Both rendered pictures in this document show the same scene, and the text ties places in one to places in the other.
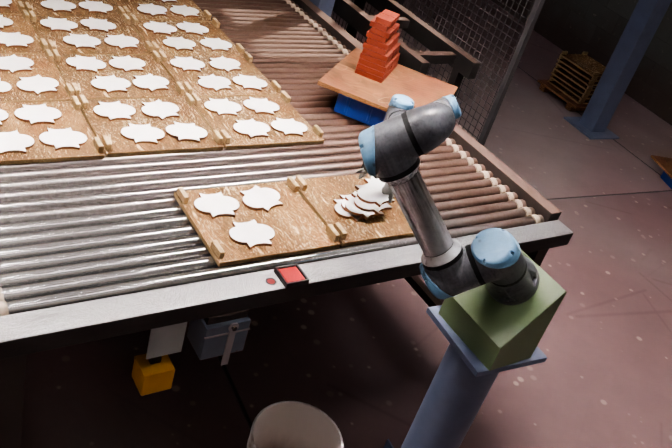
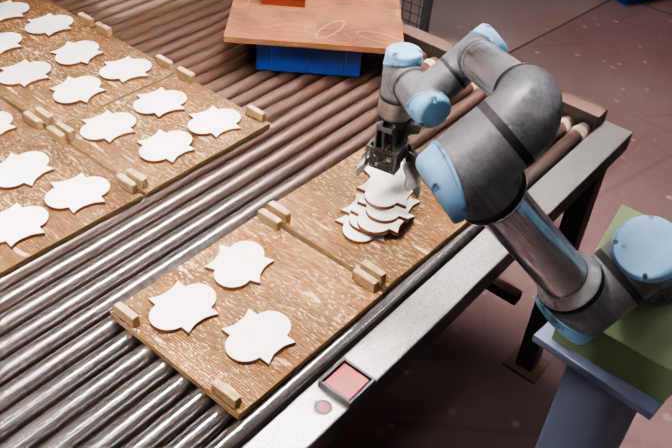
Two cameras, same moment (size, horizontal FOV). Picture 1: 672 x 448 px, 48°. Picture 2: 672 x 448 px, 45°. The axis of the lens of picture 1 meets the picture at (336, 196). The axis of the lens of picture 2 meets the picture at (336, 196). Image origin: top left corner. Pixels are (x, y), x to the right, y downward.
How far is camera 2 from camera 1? 0.87 m
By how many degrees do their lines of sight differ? 13
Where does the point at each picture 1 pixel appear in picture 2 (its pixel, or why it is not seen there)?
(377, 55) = not seen: outside the picture
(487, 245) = (639, 250)
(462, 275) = (614, 305)
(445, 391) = (584, 429)
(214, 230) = (201, 356)
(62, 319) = not seen: outside the picture
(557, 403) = not seen: hidden behind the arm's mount
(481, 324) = (635, 346)
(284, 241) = (308, 326)
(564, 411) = not seen: hidden behind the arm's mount
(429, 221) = (556, 252)
